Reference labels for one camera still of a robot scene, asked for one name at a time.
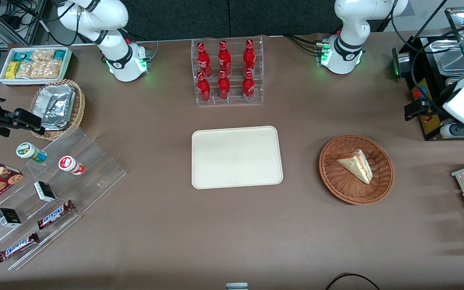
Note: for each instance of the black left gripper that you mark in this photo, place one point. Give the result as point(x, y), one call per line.
point(430, 107)

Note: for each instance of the triangular sandwich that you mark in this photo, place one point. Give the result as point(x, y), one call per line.
point(357, 165)

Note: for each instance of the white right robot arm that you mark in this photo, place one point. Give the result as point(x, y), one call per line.
point(115, 60)

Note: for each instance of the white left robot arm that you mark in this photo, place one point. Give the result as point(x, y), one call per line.
point(342, 56)

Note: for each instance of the light wicker basket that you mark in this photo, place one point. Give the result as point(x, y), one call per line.
point(78, 104)

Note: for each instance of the brown wicker basket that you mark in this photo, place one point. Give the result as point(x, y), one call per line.
point(349, 189)

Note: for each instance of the cream plastic tray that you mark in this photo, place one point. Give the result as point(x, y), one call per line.
point(236, 157)

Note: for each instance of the silver foil pack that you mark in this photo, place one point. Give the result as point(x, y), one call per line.
point(56, 121)
point(56, 98)

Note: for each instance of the black hot food display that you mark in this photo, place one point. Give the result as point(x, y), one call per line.
point(427, 80)

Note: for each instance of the green lidded yogurt cup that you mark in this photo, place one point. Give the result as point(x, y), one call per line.
point(28, 151)

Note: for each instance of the white rectangular snack bin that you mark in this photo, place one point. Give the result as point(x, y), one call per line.
point(4, 80)

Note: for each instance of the clear bag of crackers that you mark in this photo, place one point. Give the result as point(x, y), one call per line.
point(50, 69)
point(26, 70)
point(42, 54)

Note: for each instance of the yellow snack pack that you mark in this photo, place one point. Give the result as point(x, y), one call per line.
point(12, 70)

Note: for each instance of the red lidded yogurt cup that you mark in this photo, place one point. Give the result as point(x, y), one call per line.
point(69, 164)

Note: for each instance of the steel food pan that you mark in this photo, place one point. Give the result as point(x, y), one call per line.
point(451, 56)

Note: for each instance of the teal snack pack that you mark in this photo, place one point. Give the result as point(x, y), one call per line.
point(22, 55)
point(59, 54)

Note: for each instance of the small black box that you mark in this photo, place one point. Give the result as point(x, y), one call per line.
point(44, 191)
point(8, 217)

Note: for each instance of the clear acrylic stepped stand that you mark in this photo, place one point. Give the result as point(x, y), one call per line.
point(95, 161)

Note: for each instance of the Snickers chocolate bar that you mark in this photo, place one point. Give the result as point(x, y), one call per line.
point(54, 214)
point(17, 247)

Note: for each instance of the red cola bottle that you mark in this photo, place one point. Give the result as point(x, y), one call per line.
point(224, 86)
point(224, 58)
point(249, 57)
point(203, 88)
point(248, 86)
point(204, 60)

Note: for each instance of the clear acrylic bottle rack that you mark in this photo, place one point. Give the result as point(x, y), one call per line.
point(234, 100)

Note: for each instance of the small grey device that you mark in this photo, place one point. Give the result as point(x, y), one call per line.
point(237, 286)

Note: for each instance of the aluminium frame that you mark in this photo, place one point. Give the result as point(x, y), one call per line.
point(26, 24)

